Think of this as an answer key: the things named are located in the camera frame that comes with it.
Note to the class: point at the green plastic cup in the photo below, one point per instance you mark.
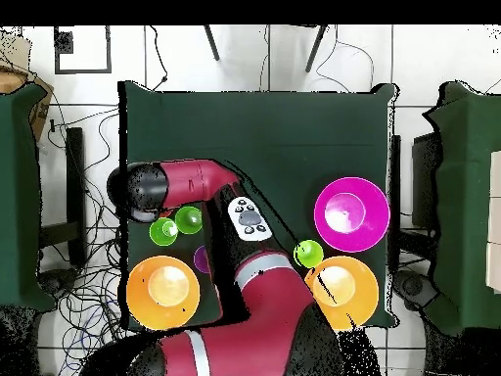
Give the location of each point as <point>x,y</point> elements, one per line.
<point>159,235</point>
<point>311,254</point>
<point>189,220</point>

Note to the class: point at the large orange plastic bowl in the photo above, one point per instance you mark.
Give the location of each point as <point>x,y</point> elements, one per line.
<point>352,309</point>
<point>164,315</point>

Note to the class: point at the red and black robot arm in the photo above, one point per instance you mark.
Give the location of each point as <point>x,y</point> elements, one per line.
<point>266,313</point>

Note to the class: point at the purple plastic cup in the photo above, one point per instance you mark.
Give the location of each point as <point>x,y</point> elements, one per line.
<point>201,259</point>

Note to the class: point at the dark green table cloth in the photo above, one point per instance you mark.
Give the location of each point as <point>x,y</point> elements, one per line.
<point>254,129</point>

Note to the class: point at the large pink plastic bowl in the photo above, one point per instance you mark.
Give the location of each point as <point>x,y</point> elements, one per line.
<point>352,239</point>

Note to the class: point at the black stand bar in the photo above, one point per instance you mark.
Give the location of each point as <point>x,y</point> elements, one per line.
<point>76,176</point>
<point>395,176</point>

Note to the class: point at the black tripod leg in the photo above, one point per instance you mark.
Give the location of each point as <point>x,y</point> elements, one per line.
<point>316,49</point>
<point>211,44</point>

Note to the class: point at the black equipment box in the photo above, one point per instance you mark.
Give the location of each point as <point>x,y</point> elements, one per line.
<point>424,176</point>

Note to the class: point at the grey round stand base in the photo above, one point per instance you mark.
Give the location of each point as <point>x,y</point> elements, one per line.
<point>411,288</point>

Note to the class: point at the green side table cloth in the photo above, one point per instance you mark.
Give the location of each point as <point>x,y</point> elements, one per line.
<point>465,196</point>
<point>19,196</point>

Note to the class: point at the brown cardboard box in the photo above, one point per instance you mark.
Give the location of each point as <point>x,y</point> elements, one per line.
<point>41,113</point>

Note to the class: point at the black square floor frame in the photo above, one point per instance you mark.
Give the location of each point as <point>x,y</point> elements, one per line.
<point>83,71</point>

